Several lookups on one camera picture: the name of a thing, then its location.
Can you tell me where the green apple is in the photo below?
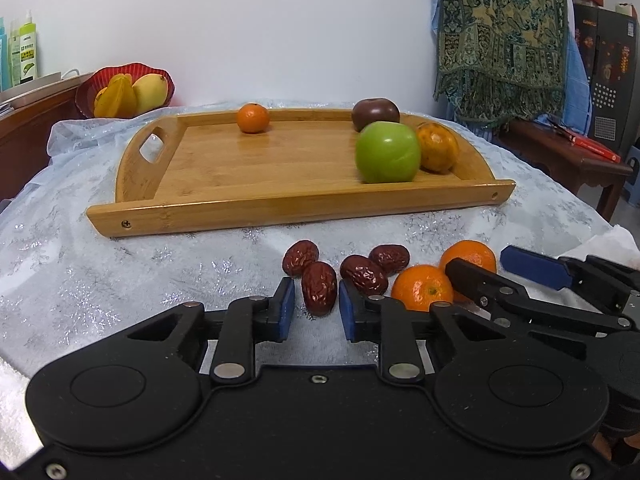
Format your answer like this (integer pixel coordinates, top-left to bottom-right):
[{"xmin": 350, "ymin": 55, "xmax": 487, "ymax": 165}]
[{"xmin": 355, "ymin": 122, "xmax": 421, "ymax": 183}]

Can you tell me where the red jujube date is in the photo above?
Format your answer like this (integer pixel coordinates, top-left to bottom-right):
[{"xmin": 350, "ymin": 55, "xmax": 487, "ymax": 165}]
[
  {"xmin": 340, "ymin": 255, "xmax": 388, "ymax": 296},
  {"xmin": 282, "ymin": 240, "xmax": 319, "ymax": 278},
  {"xmin": 369, "ymin": 244, "xmax": 410, "ymax": 276},
  {"xmin": 302, "ymin": 261, "xmax": 337, "ymax": 316}
]

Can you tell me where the red book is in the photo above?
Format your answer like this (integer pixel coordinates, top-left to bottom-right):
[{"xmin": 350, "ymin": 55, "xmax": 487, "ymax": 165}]
[{"xmin": 547, "ymin": 117, "xmax": 622, "ymax": 164}]

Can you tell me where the black patterned cabinet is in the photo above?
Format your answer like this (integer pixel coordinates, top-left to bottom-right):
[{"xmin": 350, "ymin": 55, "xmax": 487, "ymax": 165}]
[{"xmin": 574, "ymin": 3, "xmax": 639, "ymax": 157}]

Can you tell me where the dark purple plum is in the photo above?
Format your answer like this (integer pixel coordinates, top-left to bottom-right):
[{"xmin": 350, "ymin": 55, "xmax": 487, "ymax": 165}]
[{"xmin": 352, "ymin": 98, "xmax": 400, "ymax": 132}]

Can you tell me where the large dull orange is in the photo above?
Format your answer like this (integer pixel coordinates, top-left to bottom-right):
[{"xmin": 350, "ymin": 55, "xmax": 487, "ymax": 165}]
[{"xmin": 416, "ymin": 122, "xmax": 460, "ymax": 174}]

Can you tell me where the wooden cabinet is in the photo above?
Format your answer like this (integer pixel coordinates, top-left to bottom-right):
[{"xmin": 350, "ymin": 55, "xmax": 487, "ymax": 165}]
[{"xmin": 0, "ymin": 75, "xmax": 88, "ymax": 200}]

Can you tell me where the yellow starfruit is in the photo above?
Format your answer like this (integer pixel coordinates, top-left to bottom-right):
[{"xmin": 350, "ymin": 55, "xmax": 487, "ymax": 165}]
[{"xmin": 93, "ymin": 74, "xmax": 137, "ymax": 119}]

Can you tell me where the orange mandarin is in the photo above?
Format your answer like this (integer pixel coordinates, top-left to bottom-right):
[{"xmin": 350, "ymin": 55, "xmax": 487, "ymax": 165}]
[{"xmin": 236, "ymin": 103, "xmax": 270, "ymax": 133}]

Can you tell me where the red fruit bowl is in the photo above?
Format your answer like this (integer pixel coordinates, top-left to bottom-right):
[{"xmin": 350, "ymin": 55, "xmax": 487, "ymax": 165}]
[{"xmin": 75, "ymin": 63, "xmax": 175, "ymax": 119}]

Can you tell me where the yellow mango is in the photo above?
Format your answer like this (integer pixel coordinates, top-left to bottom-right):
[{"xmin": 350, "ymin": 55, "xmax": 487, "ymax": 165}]
[{"xmin": 132, "ymin": 74, "xmax": 168, "ymax": 115}]

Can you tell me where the white rectangular tray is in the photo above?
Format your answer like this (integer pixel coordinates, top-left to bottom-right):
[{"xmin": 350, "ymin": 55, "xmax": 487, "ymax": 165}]
[{"xmin": 1, "ymin": 73, "xmax": 62, "ymax": 108}]

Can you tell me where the small mandarin front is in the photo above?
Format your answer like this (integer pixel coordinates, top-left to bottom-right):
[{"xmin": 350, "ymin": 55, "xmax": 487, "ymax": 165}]
[{"xmin": 390, "ymin": 264, "xmax": 454, "ymax": 312}]

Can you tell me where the bamboo serving tray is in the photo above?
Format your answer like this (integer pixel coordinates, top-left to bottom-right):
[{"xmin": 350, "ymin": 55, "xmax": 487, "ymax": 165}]
[{"xmin": 87, "ymin": 108, "xmax": 515, "ymax": 237}]

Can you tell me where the white towel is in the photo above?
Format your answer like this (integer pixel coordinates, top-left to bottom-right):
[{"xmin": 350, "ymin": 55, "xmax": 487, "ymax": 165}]
[{"xmin": 561, "ymin": 226, "xmax": 640, "ymax": 271}]

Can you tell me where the green patterned fringed shawl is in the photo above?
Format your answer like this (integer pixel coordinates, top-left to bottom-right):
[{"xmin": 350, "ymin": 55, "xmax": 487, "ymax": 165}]
[{"xmin": 434, "ymin": 0, "xmax": 568, "ymax": 127}]

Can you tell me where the small mandarin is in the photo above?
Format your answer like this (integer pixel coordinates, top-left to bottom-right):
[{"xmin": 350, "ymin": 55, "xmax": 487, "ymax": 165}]
[
  {"xmin": 438, "ymin": 240, "xmax": 497, "ymax": 273},
  {"xmin": 390, "ymin": 264, "xmax": 454, "ymax": 312}
]

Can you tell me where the green spray bottle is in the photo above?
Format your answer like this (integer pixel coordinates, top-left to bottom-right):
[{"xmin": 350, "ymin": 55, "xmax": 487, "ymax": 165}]
[{"xmin": 20, "ymin": 11, "xmax": 38, "ymax": 84}]

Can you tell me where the small wooden side table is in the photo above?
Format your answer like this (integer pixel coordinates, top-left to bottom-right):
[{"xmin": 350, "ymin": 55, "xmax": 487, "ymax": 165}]
[{"xmin": 498, "ymin": 120, "xmax": 632, "ymax": 221}]

